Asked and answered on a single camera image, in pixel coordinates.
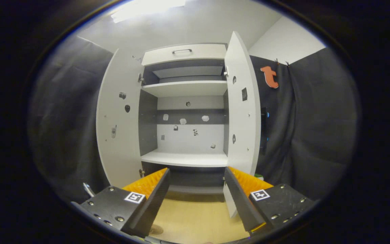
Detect white grey cabinet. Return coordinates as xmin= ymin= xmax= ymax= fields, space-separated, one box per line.
xmin=137 ymin=42 xmax=229 ymax=204

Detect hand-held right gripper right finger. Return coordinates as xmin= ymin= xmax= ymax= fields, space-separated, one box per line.
xmin=223 ymin=166 xmax=319 ymax=234

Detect ceiling light panel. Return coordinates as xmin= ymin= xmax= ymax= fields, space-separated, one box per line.
xmin=110 ymin=0 xmax=186 ymax=23

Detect black backdrop cloth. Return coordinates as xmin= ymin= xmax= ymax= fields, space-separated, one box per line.
xmin=27 ymin=36 xmax=361 ymax=204

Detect white cabinet shelf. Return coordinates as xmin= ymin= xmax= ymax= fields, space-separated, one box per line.
xmin=141 ymin=151 xmax=229 ymax=168
xmin=142 ymin=80 xmax=228 ymax=98

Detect white cabinet drawer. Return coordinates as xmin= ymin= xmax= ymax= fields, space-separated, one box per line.
xmin=142 ymin=43 xmax=228 ymax=66

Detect white cabinet door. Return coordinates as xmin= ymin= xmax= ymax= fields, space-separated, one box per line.
xmin=96 ymin=48 xmax=145 ymax=189
xmin=223 ymin=31 xmax=261 ymax=218

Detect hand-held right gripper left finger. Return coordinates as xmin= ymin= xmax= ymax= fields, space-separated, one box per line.
xmin=80 ymin=168 xmax=171 ymax=238

